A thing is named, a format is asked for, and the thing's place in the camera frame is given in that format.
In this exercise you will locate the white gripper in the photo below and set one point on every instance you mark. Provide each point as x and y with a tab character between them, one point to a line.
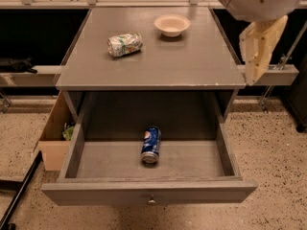
255	1

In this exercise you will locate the blue pepsi can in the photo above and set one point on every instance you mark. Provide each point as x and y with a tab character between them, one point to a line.
151	143

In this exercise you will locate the green and white soda can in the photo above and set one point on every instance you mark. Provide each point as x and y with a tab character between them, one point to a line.
124	44

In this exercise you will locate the metal drawer knob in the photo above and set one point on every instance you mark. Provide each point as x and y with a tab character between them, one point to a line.
151	201

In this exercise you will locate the grey open drawer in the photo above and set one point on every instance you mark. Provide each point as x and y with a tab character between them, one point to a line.
103	165

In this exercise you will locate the white paper bowl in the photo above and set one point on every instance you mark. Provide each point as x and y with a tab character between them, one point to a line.
172	25

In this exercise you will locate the grey wooden cabinet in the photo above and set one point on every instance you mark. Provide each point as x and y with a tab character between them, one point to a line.
197	60

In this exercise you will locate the green snack bag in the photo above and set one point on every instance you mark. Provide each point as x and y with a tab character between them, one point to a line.
68	131

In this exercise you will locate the brown cardboard box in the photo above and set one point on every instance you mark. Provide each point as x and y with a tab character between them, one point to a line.
51	143

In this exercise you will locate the black metal stand leg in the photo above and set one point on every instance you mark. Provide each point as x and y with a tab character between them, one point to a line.
19	188

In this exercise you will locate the black object on rail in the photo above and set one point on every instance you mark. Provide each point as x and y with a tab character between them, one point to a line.
16	65

